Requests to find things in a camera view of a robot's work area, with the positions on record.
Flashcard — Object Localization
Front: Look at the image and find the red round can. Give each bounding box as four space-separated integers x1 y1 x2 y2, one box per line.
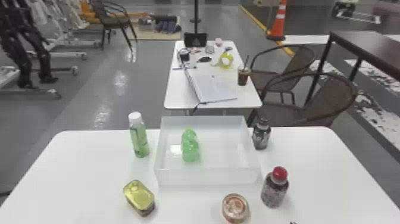
221 192 251 224

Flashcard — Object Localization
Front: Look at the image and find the yellow can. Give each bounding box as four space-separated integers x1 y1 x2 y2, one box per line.
123 179 156 217

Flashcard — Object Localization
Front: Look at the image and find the black stand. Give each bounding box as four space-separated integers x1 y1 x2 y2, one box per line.
183 0 208 48

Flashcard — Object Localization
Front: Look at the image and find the dark bottle with red cap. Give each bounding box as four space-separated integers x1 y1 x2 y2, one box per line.
261 166 290 209

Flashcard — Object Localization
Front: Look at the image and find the white notebook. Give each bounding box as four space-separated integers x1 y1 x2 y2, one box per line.
184 68 238 104

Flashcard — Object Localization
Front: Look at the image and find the green bottle with white cap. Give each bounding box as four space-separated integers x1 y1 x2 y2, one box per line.
127 111 151 158

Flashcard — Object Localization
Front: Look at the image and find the orange cone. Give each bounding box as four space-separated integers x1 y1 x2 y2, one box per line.
266 0 288 41

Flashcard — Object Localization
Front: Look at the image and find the white side table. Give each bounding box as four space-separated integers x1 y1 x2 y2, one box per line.
163 40 263 116

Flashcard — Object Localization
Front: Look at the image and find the clear box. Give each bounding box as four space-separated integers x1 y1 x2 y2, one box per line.
153 115 263 188

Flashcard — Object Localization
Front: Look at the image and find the black jar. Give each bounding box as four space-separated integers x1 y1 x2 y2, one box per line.
251 117 271 151

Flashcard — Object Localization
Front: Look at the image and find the brown drink cup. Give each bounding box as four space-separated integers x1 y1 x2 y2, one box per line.
237 64 251 87

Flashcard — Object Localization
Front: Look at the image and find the dark brown side table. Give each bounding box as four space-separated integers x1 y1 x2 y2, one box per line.
303 30 400 107

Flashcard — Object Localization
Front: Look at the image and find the yellow tape roll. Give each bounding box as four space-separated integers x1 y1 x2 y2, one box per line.
218 51 235 70

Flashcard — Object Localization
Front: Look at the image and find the brown chair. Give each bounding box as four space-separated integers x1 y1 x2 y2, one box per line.
90 0 139 52
245 72 359 128
249 44 316 105

